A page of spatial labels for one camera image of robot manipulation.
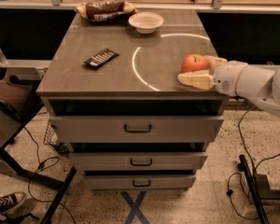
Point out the white paper bowl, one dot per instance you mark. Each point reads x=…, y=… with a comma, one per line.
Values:
x=146, y=22

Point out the grey drawer cabinet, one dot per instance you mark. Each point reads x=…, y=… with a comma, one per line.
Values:
x=141, y=81

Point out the grey drawer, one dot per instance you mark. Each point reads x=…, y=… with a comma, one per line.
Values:
x=136, y=129
x=131, y=161
x=107, y=182

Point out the top grey drawer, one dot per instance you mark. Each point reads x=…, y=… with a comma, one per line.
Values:
x=136, y=129

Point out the brown chip bag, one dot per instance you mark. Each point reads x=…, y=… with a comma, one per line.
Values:
x=104, y=10

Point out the bottom grey drawer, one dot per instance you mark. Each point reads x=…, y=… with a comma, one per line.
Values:
x=107, y=182

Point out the blue tape cross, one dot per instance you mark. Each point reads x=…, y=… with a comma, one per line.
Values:
x=135, y=206

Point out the black snack bar wrapper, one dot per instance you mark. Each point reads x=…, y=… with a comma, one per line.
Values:
x=100, y=58

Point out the red apple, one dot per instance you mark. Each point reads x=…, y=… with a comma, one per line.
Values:
x=193, y=63

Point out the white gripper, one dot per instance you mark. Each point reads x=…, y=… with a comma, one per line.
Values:
x=226, y=76

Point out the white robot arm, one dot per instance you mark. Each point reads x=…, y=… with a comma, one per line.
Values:
x=260, y=86

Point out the black metal stand base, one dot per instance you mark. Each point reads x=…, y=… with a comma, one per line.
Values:
x=259, y=188

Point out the middle grey drawer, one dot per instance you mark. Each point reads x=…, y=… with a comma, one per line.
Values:
x=131, y=161

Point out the dark side table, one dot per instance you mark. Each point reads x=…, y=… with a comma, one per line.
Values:
x=19, y=104

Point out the black and white sneaker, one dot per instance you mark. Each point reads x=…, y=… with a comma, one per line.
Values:
x=11, y=202

